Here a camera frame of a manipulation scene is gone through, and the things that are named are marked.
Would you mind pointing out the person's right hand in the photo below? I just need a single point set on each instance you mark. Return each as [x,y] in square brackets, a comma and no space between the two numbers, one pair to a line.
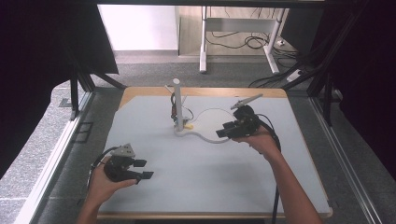
[263,141]

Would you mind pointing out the person's left hand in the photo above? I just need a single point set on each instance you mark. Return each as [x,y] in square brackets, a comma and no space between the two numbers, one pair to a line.
[101,188]

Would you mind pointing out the white key stand with pegs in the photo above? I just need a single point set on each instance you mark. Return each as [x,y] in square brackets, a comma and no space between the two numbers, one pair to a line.
[179,105]

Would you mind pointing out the aluminium rail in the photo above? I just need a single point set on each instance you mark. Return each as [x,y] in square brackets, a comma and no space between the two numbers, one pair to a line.
[345,158]
[53,158]

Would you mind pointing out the white power strip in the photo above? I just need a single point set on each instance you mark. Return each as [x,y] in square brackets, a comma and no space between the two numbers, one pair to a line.
[294,75]

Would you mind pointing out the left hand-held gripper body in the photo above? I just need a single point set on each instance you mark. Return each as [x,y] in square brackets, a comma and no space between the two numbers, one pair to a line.
[118,169]

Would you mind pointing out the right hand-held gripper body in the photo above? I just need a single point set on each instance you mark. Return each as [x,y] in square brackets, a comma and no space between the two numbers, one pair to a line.
[246,123]

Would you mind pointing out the black metal frame strut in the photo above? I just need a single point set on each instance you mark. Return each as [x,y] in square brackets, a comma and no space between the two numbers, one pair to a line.
[327,71]
[81,84]

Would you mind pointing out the white desk frame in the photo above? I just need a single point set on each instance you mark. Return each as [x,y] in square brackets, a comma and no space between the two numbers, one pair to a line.
[238,25]

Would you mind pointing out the wooden table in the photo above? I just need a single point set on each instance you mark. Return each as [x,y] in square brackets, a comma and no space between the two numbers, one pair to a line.
[218,92]

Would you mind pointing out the grey table mat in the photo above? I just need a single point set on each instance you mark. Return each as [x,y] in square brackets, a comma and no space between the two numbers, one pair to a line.
[193,174]

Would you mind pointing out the black curtain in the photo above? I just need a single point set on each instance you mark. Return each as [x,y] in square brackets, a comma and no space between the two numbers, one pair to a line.
[367,68]
[46,62]

